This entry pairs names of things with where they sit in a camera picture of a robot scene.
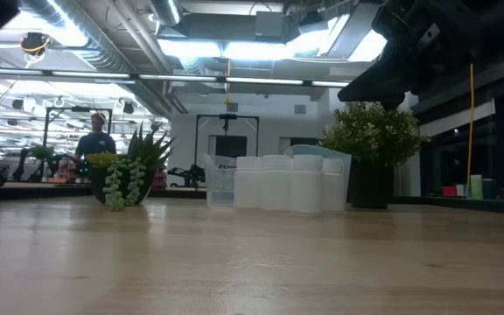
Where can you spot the idle black robot arm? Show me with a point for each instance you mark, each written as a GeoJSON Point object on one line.
{"type": "Point", "coordinates": [188, 175]}

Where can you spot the clear plastic basket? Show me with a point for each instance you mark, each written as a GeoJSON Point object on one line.
{"type": "Point", "coordinates": [220, 188]}

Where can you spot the bushy plant in black pot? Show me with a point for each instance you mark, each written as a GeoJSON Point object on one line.
{"type": "Point", "coordinates": [372, 135]}

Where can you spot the red container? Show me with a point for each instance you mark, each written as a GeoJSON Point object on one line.
{"type": "Point", "coordinates": [449, 191]}

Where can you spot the small white container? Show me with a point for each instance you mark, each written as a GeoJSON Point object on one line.
{"type": "Point", "coordinates": [460, 190]}

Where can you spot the pale green cup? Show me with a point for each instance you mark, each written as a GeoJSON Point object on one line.
{"type": "Point", "coordinates": [476, 186]}

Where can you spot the dark cup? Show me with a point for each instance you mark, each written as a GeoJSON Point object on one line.
{"type": "Point", "coordinates": [489, 189]}

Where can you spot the grey ceiling junction box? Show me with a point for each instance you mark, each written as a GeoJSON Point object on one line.
{"type": "Point", "coordinates": [269, 24]}

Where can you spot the succulent arrangement in dark pot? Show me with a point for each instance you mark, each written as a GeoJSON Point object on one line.
{"type": "Point", "coordinates": [123, 184]}

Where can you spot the person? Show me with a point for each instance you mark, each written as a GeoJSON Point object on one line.
{"type": "Point", "coordinates": [95, 143]}

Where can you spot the small leafy green plant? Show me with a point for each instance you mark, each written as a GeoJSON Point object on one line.
{"type": "Point", "coordinates": [40, 153]}

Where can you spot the black round ceiling fixture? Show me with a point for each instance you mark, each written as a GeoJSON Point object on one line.
{"type": "Point", "coordinates": [35, 43]}

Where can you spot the grey wall vent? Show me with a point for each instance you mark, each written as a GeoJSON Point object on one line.
{"type": "Point", "coordinates": [300, 109]}
{"type": "Point", "coordinates": [232, 107]}

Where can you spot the long ceiling light rail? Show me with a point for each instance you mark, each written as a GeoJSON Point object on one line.
{"type": "Point", "coordinates": [265, 81]}

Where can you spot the black gantry frame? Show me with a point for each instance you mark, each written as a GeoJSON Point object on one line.
{"type": "Point", "coordinates": [228, 116]}

